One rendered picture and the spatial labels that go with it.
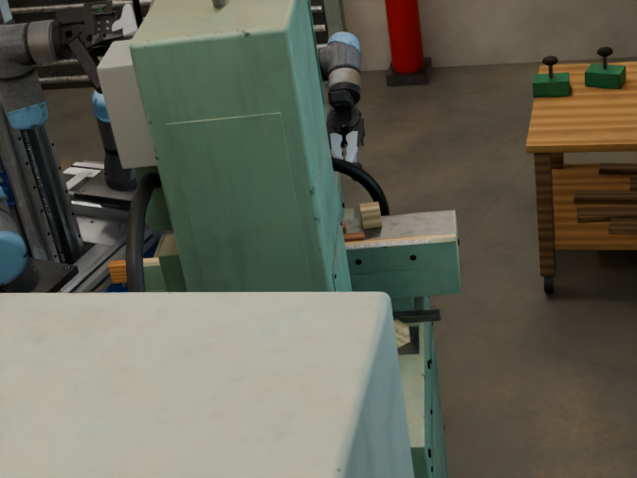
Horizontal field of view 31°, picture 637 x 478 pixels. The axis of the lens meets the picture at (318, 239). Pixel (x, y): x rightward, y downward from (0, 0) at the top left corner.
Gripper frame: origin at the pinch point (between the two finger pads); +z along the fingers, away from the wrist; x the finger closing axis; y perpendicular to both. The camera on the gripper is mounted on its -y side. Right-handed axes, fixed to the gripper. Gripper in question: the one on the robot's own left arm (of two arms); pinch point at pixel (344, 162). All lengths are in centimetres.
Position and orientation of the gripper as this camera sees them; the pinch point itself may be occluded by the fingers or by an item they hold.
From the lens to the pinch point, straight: 249.9
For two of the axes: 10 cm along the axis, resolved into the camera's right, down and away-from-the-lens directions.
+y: 1.6, 4.8, 8.7
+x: -9.9, 0.8, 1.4
